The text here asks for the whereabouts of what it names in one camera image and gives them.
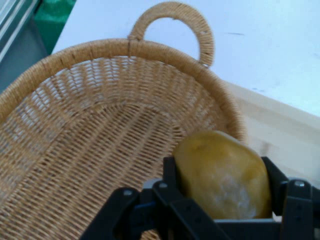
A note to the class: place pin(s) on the green plastic sheet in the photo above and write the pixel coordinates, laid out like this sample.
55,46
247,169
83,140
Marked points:
53,20

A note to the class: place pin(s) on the grey metal frame rail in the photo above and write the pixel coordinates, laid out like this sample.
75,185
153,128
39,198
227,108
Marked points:
17,37

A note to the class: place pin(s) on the light wooden board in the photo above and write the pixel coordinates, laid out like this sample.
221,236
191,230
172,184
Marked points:
275,130

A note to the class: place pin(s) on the toy bell pepper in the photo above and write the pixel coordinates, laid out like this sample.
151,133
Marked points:
220,175

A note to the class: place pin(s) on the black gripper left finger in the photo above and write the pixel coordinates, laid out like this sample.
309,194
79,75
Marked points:
172,200

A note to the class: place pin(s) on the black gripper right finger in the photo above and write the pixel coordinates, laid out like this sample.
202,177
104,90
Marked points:
297,200

